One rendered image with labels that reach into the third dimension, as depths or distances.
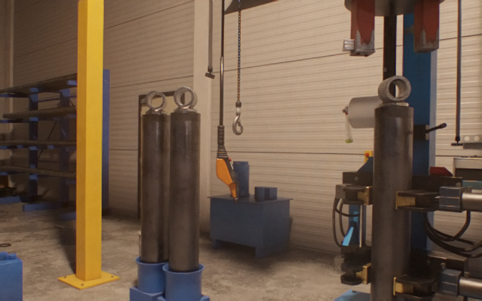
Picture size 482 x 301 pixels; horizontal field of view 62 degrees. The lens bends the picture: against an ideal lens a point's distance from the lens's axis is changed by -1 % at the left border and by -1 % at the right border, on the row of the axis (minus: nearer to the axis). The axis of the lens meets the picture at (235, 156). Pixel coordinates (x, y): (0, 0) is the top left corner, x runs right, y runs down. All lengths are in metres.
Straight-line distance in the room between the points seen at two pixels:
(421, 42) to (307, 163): 2.75
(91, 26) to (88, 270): 2.18
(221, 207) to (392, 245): 2.81
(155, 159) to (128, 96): 4.60
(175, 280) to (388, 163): 1.60
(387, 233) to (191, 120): 1.44
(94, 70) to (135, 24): 3.84
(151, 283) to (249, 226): 1.80
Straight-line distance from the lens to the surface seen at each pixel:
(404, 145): 2.44
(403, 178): 2.44
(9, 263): 3.55
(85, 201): 3.84
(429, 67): 2.91
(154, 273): 3.15
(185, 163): 2.80
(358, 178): 2.77
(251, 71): 5.60
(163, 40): 6.99
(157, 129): 3.04
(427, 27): 2.65
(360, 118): 3.45
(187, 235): 2.86
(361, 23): 2.50
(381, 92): 2.52
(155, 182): 3.04
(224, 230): 4.91
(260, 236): 4.59
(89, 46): 3.92
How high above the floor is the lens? 1.22
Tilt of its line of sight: 1 degrees down
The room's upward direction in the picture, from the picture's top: 1 degrees clockwise
